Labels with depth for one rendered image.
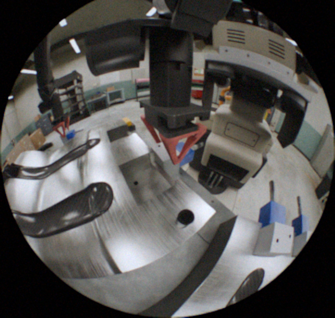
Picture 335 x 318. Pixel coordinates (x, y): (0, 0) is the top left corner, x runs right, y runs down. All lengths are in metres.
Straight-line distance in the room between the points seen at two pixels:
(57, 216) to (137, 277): 0.13
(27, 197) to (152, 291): 0.23
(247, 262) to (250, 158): 0.29
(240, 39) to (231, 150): 0.36
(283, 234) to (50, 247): 0.25
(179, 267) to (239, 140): 0.37
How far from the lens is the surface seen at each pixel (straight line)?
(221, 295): 0.15
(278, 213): 0.18
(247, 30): 0.39
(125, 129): 0.21
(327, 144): 5.75
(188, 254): 0.17
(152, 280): 0.18
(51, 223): 0.17
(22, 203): 0.24
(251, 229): 0.15
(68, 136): 0.55
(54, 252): 0.15
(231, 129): 0.35
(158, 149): 0.18
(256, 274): 0.17
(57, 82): 4.23
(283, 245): 0.16
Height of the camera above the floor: 0.97
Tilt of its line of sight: 39 degrees down
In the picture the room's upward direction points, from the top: straight up
